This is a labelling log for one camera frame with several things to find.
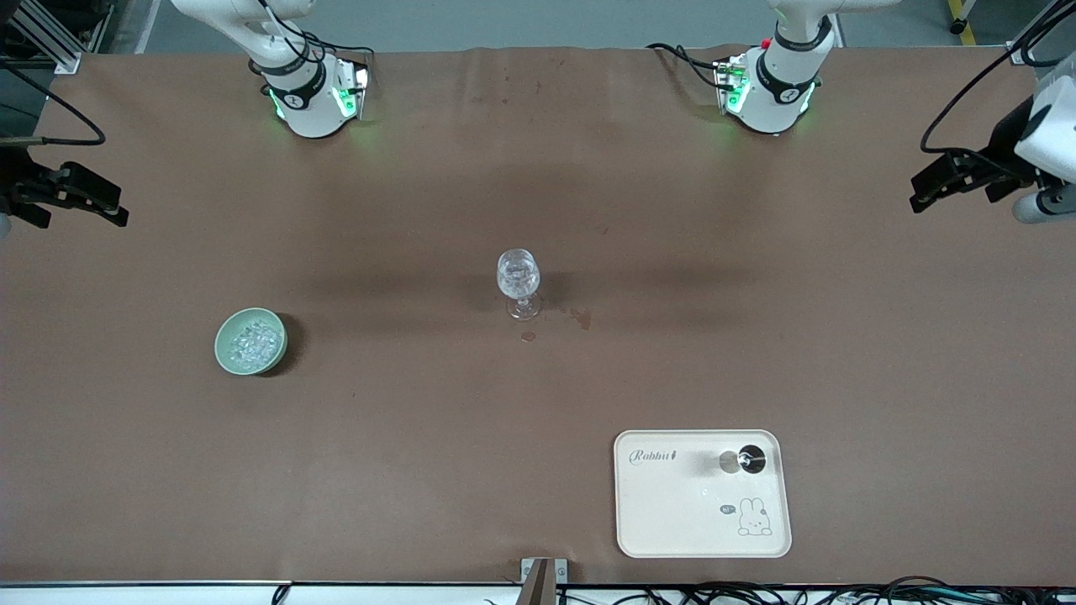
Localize brown table cover mat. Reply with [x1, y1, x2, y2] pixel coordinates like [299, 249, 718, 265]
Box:
[0, 45, 1076, 587]

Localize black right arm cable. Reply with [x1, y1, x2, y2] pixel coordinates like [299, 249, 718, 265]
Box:
[0, 62, 108, 149]

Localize black base power cable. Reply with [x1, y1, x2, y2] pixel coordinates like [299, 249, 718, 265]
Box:
[645, 42, 725, 90]

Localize clear wine glass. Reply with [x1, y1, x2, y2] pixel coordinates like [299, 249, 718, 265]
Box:
[496, 249, 541, 322]

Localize green ceramic bowl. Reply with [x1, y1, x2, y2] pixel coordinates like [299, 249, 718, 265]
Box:
[214, 308, 289, 376]

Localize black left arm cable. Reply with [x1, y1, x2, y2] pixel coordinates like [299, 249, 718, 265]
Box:
[920, 0, 1076, 155]

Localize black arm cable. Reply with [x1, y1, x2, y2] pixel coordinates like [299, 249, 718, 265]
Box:
[920, 0, 1076, 155]
[0, 62, 108, 149]

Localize metal jigger measuring cup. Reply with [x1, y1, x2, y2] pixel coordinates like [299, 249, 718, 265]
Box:
[718, 445, 768, 476]

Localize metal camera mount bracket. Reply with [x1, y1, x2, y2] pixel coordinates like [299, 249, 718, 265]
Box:
[520, 558, 569, 605]

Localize black cable bundle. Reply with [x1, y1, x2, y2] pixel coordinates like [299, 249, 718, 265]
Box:
[555, 576, 1076, 605]

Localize cream rabbit print tray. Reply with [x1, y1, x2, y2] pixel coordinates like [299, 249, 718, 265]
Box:
[614, 429, 794, 560]

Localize aluminium frame post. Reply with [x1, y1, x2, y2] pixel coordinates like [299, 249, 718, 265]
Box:
[7, 0, 82, 76]
[1007, 0, 1056, 67]

